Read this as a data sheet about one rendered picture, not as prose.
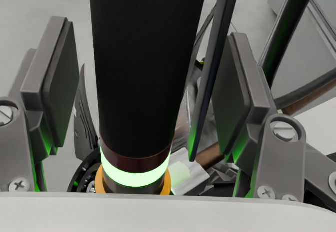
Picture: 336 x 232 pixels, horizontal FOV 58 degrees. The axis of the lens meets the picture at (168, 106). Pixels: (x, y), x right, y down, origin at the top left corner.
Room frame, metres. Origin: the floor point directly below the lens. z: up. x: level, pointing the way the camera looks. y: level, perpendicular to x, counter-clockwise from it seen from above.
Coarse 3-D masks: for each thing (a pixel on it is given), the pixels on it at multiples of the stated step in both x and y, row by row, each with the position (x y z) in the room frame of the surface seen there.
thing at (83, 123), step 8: (80, 72) 0.47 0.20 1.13; (80, 80) 0.44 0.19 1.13; (80, 88) 0.42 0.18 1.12; (80, 96) 0.41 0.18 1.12; (80, 104) 0.39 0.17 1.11; (80, 112) 0.38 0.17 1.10; (88, 112) 0.33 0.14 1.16; (80, 120) 0.37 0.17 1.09; (88, 120) 0.33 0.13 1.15; (80, 128) 0.37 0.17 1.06; (88, 128) 0.32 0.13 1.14; (80, 136) 0.37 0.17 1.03; (88, 136) 0.31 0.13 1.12; (96, 136) 0.28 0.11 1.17; (80, 144) 0.36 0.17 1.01; (88, 144) 0.32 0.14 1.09; (96, 144) 0.28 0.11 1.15; (80, 152) 0.36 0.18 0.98; (88, 152) 0.32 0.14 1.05
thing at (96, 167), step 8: (96, 152) 0.22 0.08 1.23; (88, 160) 0.21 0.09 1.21; (96, 160) 0.21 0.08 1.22; (80, 168) 0.20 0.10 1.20; (88, 168) 0.20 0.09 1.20; (96, 168) 0.19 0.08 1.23; (80, 176) 0.19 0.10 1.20; (88, 176) 0.19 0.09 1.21; (72, 184) 0.18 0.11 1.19; (80, 184) 0.18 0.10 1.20; (88, 184) 0.18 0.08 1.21; (80, 192) 0.17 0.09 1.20
